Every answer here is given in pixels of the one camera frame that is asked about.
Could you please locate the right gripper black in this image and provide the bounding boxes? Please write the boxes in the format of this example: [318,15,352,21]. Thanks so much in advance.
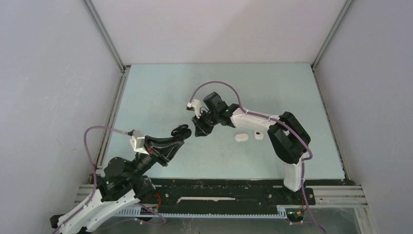
[192,110,220,137]

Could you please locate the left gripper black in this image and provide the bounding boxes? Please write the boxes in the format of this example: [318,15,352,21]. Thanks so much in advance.
[128,134,185,182]

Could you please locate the black charging case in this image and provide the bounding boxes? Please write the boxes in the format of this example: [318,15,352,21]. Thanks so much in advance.
[171,124,192,140]

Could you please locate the white charging case with dot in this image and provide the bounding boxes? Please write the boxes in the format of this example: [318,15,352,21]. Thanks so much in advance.
[254,132,264,140]

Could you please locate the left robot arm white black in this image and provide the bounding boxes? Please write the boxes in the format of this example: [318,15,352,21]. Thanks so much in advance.
[50,131,191,234]

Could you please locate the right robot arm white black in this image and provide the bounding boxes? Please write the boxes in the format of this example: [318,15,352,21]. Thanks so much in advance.
[187,92,311,204]

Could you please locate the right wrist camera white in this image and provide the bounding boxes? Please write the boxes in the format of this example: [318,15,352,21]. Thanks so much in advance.
[186,99,203,118]

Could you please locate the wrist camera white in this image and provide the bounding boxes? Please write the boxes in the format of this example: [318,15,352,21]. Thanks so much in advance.
[128,130,149,155]
[186,99,203,118]

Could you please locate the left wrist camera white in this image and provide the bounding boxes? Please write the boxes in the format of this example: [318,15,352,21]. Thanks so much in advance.
[128,130,149,155]

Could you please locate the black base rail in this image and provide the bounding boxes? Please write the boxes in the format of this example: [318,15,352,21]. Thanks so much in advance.
[142,178,316,216]

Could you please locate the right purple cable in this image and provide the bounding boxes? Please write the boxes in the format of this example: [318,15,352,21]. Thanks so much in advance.
[189,80,326,234]

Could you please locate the purple cable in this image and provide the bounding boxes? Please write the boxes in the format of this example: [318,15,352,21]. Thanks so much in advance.
[189,80,326,234]
[51,126,133,234]

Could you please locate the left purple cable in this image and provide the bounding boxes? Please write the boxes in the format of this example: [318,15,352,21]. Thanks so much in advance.
[51,126,133,234]

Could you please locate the left aluminium frame post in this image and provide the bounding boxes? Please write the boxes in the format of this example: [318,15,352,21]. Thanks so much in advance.
[82,0,126,73]

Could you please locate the aluminium frame post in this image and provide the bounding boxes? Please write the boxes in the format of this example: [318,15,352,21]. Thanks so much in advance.
[311,0,356,71]
[82,0,126,73]

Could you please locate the white slotted cable duct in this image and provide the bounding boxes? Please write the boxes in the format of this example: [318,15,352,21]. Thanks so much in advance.
[113,206,288,219]

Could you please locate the right aluminium frame post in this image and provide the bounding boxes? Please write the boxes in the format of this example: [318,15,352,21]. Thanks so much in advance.
[311,0,356,71]

